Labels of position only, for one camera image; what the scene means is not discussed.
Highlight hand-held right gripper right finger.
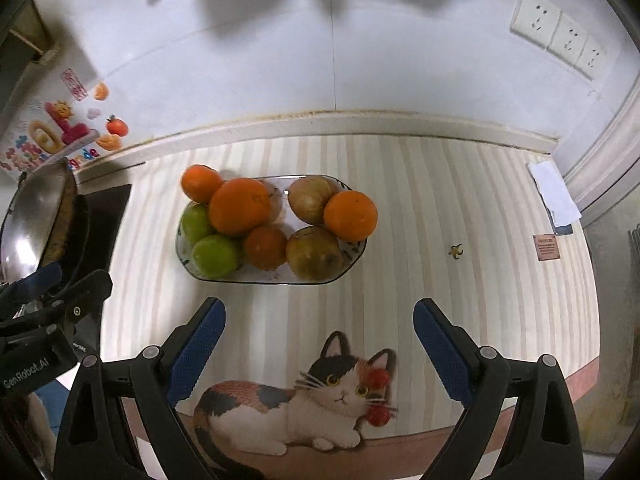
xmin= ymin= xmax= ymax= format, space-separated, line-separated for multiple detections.
xmin=413 ymin=297 xmax=586 ymax=480

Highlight oval floral ceramic plate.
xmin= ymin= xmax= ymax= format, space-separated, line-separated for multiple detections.
xmin=175 ymin=175 xmax=368 ymax=286

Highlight small orange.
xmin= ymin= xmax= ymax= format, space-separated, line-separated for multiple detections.
xmin=181 ymin=164 xmax=224 ymax=204

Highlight colourful wall stickers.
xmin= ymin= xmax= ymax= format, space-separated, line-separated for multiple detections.
xmin=0 ymin=67 xmax=128 ymax=176

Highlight steel wok lid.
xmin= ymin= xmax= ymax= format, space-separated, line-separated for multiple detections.
xmin=0 ymin=160 xmax=71 ymax=281

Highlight dark reddish orange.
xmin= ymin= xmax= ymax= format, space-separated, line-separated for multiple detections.
xmin=244 ymin=225 xmax=289 ymax=271

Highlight black induction cooktop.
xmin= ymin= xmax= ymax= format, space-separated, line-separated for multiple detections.
xmin=70 ymin=184 xmax=133 ymax=361

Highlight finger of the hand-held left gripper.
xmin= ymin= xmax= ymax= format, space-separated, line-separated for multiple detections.
xmin=0 ymin=269 xmax=114 ymax=338
xmin=0 ymin=262 xmax=63 ymax=318

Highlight person's left forearm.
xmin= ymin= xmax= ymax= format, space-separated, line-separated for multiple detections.
xmin=25 ymin=392 xmax=58 ymax=480

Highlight patterned glass sliding door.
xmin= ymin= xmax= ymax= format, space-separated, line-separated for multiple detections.
xmin=582 ymin=180 xmax=640 ymax=461

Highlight medium orange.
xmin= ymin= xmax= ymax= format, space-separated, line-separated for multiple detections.
xmin=323 ymin=190 xmax=378 ymax=242

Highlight brown pear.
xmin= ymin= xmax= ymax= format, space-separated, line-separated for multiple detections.
xmin=285 ymin=225 xmax=345 ymax=282
xmin=288 ymin=175 xmax=341 ymax=226

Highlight small brown card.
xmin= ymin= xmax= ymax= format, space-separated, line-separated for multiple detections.
xmin=532 ymin=233 xmax=560 ymax=262

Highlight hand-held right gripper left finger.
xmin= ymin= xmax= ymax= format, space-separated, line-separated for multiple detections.
xmin=52 ymin=297 xmax=227 ymax=480

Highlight green apple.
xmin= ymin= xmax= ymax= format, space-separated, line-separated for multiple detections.
xmin=191 ymin=235 xmax=240 ymax=279
xmin=180 ymin=202 xmax=216 ymax=246

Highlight folded white cloth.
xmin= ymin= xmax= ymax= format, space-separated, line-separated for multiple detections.
xmin=526 ymin=160 xmax=583 ymax=227

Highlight large orange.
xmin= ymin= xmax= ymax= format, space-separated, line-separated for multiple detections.
xmin=208 ymin=178 xmax=272 ymax=237

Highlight striped cat print table mat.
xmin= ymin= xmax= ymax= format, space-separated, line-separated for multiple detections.
xmin=97 ymin=132 xmax=601 ymax=480

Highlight white wall socket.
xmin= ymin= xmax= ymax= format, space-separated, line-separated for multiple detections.
xmin=510 ymin=0 xmax=562 ymax=48
xmin=575 ymin=35 xmax=607 ymax=81
xmin=547 ymin=12 xmax=588 ymax=63

